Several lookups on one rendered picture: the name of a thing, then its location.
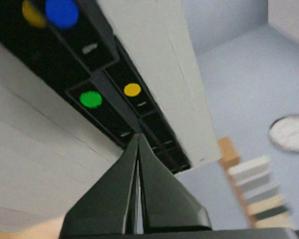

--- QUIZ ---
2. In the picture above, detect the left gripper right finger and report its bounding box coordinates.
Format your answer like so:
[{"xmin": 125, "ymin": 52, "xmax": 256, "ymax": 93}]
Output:
[{"xmin": 139, "ymin": 133, "xmax": 212, "ymax": 234}]

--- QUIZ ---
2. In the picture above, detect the beige rack frame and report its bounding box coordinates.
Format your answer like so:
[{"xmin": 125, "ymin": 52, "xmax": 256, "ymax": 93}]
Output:
[{"xmin": 0, "ymin": 0, "xmax": 224, "ymax": 235}]

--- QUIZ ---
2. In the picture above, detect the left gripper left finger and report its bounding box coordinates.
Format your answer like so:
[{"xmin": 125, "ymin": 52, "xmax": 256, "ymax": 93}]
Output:
[{"xmin": 58, "ymin": 133, "xmax": 140, "ymax": 238}]

